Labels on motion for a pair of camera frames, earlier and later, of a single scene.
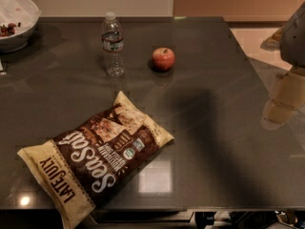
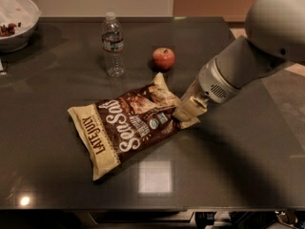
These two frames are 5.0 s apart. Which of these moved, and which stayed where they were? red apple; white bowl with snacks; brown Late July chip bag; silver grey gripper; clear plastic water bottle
Moved: brown Late July chip bag; silver grey gripper
Stayed: red apple; white bowl with snacks; clear plastic water bottle
